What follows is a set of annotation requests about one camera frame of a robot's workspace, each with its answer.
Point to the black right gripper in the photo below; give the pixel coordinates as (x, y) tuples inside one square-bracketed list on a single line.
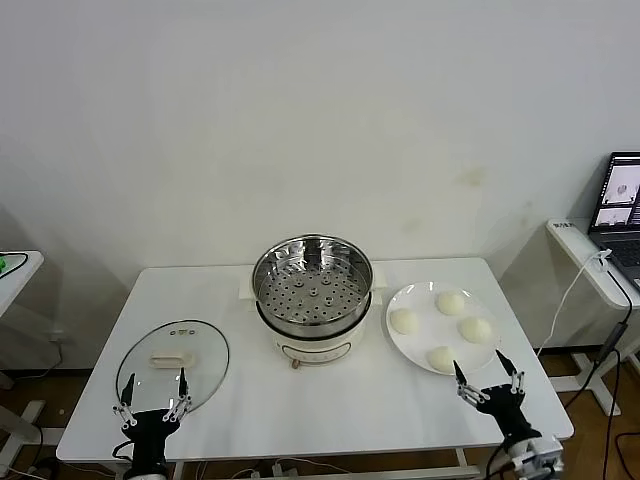
[(505, 410)]

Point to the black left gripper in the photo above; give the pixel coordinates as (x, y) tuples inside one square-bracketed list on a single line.
[(149, 430)]

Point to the white steamed baozi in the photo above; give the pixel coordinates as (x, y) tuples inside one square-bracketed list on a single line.
[(404, 320), (475, 329), (451, 303), (442, 357)]

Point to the perforated steel steamer basket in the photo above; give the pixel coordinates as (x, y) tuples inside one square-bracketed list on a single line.
[(310, 300)]

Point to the white round plate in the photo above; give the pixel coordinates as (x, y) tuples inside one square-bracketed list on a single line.
[(425, 336)]

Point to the white side table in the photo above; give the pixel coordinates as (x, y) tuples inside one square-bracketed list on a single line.
[(25, 280), (575, 242)]

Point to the cream electric cooking pot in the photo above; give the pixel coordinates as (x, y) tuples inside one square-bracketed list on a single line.
[(320, 350)]

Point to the dark grey open laptop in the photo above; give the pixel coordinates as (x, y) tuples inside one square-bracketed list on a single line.
[(625, 252)]

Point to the small green object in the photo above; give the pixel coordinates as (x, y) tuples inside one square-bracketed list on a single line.
[(3, 263)]

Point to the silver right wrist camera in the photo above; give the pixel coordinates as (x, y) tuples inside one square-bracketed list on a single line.
[(547, 449)]

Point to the white wall socket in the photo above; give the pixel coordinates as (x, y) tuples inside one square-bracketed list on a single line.
[(57, 337)]

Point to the white table frame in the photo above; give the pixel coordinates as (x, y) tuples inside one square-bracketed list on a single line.
[(400, 471)]

